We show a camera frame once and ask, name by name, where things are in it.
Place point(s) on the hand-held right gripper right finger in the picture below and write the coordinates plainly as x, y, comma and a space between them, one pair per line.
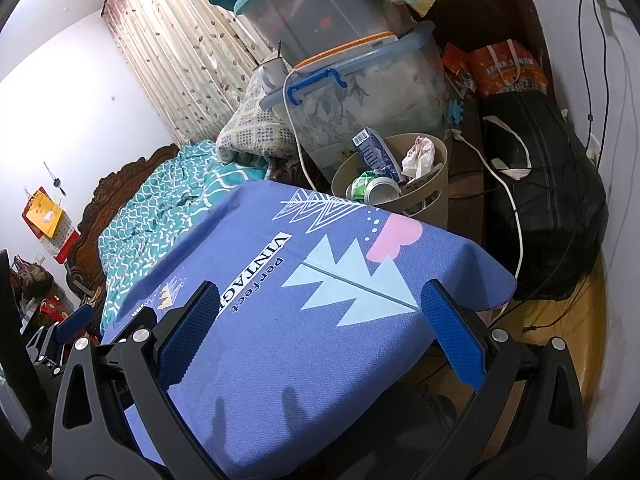
455, 340

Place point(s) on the yellow wall calendar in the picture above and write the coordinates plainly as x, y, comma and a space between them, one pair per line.
45, 215

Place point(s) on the clear storage box teal lid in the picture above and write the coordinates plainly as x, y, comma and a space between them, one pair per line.
310, 15

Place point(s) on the crushed silver can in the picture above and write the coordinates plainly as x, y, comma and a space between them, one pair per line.
384, 191

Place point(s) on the small white wall outlet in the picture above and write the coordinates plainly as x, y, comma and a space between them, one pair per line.
593, 147

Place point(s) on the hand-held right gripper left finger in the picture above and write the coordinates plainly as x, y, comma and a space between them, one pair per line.
187, 340

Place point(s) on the crumpled white tissue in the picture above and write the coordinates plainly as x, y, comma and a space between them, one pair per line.
417, 157

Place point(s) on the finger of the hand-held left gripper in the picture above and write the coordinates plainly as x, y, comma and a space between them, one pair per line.
75, 322

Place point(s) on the crushed green can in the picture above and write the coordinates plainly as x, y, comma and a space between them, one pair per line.
361, 185

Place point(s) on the carved wooden headboard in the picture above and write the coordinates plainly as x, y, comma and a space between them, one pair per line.
100, 195

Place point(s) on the beige round trash bin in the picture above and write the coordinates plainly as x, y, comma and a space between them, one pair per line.
425, 195

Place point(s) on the teal patterned blanket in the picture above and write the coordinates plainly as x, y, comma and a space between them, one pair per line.
165, 200

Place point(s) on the brown handbag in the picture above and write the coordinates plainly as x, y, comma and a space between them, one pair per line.
32, 275

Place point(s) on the blue carton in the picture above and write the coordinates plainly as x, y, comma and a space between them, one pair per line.
372, 152

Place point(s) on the orange printed bag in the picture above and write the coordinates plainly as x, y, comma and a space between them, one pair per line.
457, 72
510, 70

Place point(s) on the purple printed table cloth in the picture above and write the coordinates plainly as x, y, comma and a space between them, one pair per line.
310, 350

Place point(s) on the dark wooden wardrobe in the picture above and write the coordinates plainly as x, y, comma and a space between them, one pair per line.
470, 10

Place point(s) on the leaf patterned curtain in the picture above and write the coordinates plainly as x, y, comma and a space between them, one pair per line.
175, 50

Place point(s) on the white mug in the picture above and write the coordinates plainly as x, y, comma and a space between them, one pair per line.
272, 72

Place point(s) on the orange rimmed white lid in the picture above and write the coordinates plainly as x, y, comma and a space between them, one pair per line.
345, 52

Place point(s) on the cream patterned pillow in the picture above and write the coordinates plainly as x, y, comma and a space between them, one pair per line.
255, 130

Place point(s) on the black panel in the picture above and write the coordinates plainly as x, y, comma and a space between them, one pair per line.
15, 360

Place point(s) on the wall hook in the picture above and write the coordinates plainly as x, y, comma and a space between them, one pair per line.
54, 177

